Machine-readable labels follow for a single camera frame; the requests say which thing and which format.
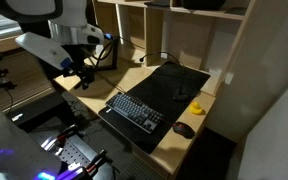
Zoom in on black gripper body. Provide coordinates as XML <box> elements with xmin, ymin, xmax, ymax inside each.
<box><xmin>63</xmin><ymin>43</ymin><xmax>97</xmax><ymax>83</ymax></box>

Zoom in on black desk mat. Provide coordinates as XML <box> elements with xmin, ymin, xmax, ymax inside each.
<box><xmin>97</xmin><ymin>60</ymin><xmax>212</xmax><ymax>155</ymax></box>

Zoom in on wooden shelf unit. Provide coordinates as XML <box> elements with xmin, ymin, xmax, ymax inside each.
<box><xmin>93</xmin><ymin>0</ymin><xmax>257</xmax><ymax>98</ymax></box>

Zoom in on black monitor stand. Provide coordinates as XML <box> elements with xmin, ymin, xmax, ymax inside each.
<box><xmin>73</xmin><ymin>34</ymin><xmax>120</xmax><ymax>90</ymax></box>

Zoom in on black computer case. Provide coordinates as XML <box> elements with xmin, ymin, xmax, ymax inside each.
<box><xmin>5</xmin><ymin>91</ymin><xmax>67</xmax><ymax>133</ymax></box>

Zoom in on grey and black keyboard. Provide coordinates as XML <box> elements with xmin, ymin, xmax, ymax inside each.
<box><xmin>104</xmin><ymin>91</ymin><xmax>165</xmax><ymax>135</ymax></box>

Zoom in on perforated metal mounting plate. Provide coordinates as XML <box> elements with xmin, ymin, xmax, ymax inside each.
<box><xmin>28</xmin><ymin>124</ymin><xmax>118</xmax><ymax>180</ymax></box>

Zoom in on black and red mouse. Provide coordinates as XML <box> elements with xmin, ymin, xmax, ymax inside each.
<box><xmin>172</xmin><ymin>121</ymin><xmax>196</xmax><ymax>140</ymax></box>

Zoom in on yellow rubber duck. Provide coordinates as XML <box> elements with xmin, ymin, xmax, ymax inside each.
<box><xmin>188</xmin><ymin>100</ymin><xmax>206</xmax><ymax>116</ymax></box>

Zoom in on black bag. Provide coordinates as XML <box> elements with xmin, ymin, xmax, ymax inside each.
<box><xmin>178</xmin><ymin>0</ymin><xmax>227</xmax><ymax>11</ymax></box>

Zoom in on black desk cable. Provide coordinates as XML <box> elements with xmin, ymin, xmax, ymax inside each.
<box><xmin>83</xmin><ymin>58</ymin><xmax>128</xmax><ymax>94</ymax></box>

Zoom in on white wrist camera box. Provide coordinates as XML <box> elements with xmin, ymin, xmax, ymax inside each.
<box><xmin>15</xmin><ymin>31</ymin><xmax>74</xmax><ymax>71</ymax></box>

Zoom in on red handled clamp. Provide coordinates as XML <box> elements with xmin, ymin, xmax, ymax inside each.
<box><xmin>55</xmin><ymin>123</ymin><xmax>81</xmax><ymax>143</ymax></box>
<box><xmin>83</xmin><ymin>149</ymin><xmax>109</xmax><ymax>175</ymax></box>

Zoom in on wooden bed rail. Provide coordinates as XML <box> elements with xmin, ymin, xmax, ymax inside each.
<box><xmin>0</xmin><ymin>33</ymin><xmax>30</xmax><ymax>57</ymax></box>

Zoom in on white wall sticker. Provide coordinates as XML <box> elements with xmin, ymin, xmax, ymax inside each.
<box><xmin>224</xmin><ymin>71</ymin><xmax>235</xmax><ymax>86</ymax></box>

